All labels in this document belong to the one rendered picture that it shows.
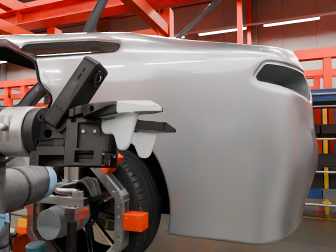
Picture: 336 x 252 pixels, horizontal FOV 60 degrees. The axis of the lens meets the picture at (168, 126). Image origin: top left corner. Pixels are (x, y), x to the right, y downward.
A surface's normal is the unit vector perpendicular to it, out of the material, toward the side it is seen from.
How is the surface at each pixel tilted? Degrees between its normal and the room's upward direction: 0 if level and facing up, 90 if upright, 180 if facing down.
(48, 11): 90
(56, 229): 90
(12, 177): 44
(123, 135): 83
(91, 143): 82
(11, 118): 65
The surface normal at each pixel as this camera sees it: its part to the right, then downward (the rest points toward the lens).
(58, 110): -0.13, -0.17
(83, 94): 0.84, 0.51
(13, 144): -0.11, 0.42
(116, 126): -0.65, -0.15
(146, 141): 0.42, -0.09
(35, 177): 0.87, -0.48
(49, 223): -0.36, -0.04
